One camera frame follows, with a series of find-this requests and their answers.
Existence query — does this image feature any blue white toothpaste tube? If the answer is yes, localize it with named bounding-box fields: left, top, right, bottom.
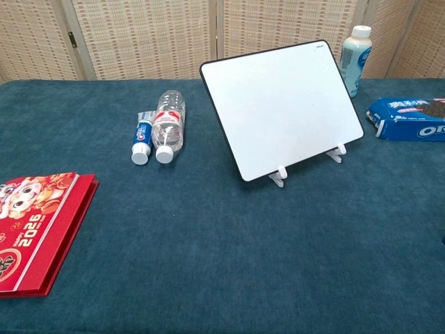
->
left=131, top=110, right=157, bottom=166

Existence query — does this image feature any dark blue tablecloth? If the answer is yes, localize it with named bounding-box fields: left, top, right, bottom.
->
left=0, top=78, right=445, bottom=334

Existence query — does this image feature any white plastic board stand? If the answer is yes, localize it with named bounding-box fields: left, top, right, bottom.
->
left=268, top=143, right=348, bottom=189

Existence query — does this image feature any clear plastic water bottle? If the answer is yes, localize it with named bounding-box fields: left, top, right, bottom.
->
left=152, top=89, right=187, bottom=164

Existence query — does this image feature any red 2026 desk calendar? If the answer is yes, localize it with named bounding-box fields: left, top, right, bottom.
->
left=0, top=171, right=100, bottom=299

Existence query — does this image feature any white tablet board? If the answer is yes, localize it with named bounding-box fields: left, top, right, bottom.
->
left=199, top=40, right=365, bottom=184

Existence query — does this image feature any woven bamboo folding screen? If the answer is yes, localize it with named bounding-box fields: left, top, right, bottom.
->
left=0, top=0, right=445, bottom=83

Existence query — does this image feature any white blue drink bottle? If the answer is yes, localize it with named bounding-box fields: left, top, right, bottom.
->
left=339, top=25, right=373, bottom=99

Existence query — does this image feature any blue Oreo cookie box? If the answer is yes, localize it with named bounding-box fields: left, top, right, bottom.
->
left=366, top=97, right=445, bottom=143

